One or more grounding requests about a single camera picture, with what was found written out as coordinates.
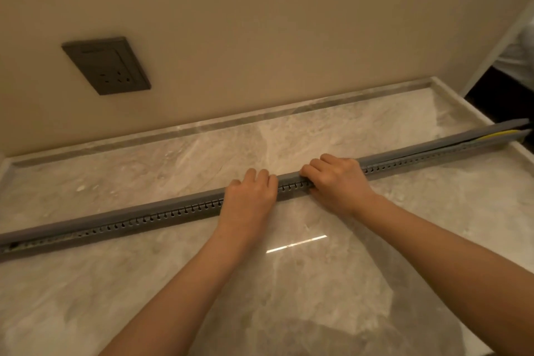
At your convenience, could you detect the white door frame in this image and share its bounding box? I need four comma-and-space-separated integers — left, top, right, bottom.
458, 0, 534, 98

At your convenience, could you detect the person's right forearm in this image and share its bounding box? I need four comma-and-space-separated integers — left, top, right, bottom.
352, 194, 534, 356

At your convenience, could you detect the person's left forearm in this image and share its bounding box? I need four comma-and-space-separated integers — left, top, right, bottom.
99, 224, 252, 356

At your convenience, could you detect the person's left hand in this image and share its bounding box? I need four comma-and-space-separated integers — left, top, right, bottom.
217, 168, 280, 240

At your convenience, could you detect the grey slotted cable duct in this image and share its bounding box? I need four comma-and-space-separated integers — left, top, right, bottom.
0, 130, 532, 263

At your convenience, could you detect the dark grey wall socket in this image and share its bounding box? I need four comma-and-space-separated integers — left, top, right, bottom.
62, 37, 152, 96

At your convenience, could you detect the grey cable duct cover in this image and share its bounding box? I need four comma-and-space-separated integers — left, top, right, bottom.
0, 119, 530, 246

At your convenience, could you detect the person's right hand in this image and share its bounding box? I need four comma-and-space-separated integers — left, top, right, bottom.
300, 154, 377, 219

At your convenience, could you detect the yellow cable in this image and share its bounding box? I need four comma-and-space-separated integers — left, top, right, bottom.
471, 130, 523, 144

